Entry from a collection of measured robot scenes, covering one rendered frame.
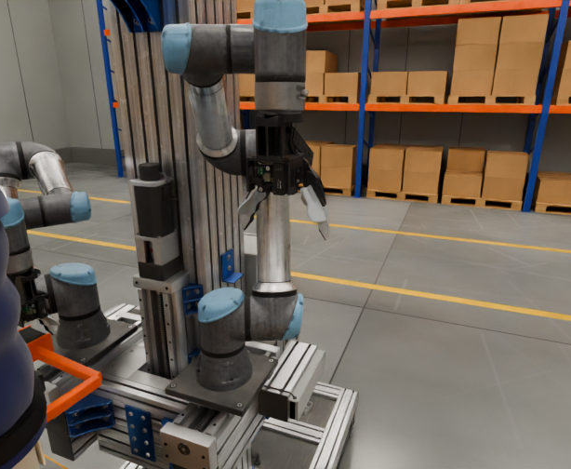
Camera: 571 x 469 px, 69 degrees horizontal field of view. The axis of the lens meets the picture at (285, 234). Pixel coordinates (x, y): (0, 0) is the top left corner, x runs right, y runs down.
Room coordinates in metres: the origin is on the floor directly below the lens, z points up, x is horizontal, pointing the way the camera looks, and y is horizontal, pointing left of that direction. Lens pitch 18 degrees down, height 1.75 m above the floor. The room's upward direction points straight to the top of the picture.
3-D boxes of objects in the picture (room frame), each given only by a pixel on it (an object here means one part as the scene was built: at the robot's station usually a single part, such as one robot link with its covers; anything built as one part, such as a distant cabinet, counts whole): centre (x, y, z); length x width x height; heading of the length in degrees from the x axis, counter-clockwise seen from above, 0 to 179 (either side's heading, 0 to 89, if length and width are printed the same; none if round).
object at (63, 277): (1.13, 0.63, 1.20); 0.13 x 0.12 x 0.14; 124
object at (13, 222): (0.85, 0.60, 1.48); 0.09 x 0.08 x 0.11; 34
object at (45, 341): (0.86, 0.62, 1.18); 0.09 x 0.08 x 0.05; 152
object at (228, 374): (0.95, 0.16, 1.09); 0.15 x 0.15 x 0.10
